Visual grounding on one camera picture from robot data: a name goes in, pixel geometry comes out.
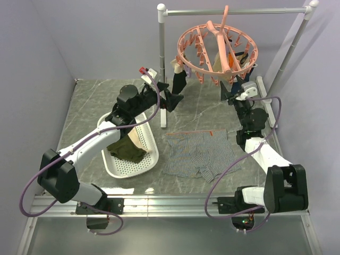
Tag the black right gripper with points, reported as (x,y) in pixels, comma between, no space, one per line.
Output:
(226,95)

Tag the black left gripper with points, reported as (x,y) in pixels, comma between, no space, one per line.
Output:
(171,100)

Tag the pink round clip hanger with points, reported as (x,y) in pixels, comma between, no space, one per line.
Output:
(198,46)

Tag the grey striped boxer underwear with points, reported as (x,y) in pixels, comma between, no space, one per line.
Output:
(198,154)

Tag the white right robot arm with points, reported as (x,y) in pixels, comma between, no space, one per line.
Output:
(285,187)

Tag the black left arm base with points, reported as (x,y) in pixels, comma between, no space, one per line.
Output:
(98,216)

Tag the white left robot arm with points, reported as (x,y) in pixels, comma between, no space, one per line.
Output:
(59,169)

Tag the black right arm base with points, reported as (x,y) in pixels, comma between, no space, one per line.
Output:
(231,205)

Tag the navy blue hanging underwear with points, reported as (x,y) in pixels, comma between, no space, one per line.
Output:
(244,61)

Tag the beige underwear in basket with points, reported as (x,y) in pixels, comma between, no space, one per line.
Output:
(134,137)

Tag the olive green underwear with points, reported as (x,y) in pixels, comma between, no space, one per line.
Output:
(124,149)

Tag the black hanging sock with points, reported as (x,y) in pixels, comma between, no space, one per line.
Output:
(179,78)

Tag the beige hanging garment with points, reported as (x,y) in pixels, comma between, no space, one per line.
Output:
(217,66)

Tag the white perforated laundry basket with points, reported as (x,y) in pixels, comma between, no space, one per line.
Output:
(121,169)

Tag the silver clothes rack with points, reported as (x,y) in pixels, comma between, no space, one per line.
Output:
(308,11)

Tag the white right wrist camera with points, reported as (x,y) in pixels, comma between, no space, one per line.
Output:
(248,90)

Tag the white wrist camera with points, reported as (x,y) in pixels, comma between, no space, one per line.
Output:
(148,74)
(248,90)

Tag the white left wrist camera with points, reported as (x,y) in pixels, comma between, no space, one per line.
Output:
(148,74)

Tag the aluminium mounting rail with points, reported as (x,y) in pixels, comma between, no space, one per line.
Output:
(168,224)

